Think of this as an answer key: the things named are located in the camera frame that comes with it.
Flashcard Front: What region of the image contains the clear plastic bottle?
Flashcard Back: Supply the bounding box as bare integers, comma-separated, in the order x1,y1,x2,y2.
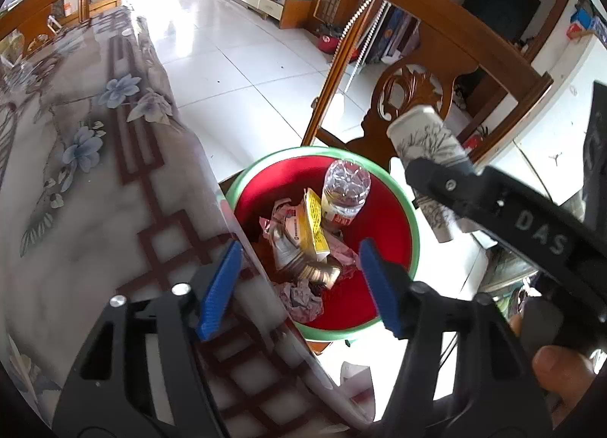
321,158,372,226

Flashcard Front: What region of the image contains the red flower pot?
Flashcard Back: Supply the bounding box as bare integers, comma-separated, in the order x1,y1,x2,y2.
316,25,352,54

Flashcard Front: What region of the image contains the floral printed tablecloth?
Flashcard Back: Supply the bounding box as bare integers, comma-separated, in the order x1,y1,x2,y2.
0,6,376,438

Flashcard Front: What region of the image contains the plain wooden dining chair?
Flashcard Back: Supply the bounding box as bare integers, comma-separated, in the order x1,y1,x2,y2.
0,0,94,58

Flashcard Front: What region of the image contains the person's right hand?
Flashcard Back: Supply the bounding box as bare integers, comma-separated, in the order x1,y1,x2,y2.
509,312,599,424

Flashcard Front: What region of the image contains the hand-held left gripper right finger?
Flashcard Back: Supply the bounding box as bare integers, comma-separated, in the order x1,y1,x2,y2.
358,238,555,438

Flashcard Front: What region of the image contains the pink foil wrapper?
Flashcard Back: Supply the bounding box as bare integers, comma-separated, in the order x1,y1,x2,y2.
327,233,362,274

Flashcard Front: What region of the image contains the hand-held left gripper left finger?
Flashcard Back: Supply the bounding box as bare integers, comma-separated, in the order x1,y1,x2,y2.
52,240,245,438

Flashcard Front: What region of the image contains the white paper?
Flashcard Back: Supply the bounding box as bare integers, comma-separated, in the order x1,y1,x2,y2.
279,281,326,323

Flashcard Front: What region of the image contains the yellow snack packet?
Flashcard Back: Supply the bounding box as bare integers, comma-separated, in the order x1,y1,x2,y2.
300,187,331,262

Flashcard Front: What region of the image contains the carved wooden dining chair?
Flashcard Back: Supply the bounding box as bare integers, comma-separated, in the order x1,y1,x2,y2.
300,0,555,174

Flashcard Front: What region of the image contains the white blue milk carton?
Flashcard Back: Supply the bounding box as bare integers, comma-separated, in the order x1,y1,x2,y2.
271,228,310,274

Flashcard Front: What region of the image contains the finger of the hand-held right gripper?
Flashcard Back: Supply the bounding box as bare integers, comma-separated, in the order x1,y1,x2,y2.
404,158,481,226

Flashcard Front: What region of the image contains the red basin green rim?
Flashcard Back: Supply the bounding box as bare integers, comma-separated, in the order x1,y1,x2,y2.
225,146,421,342

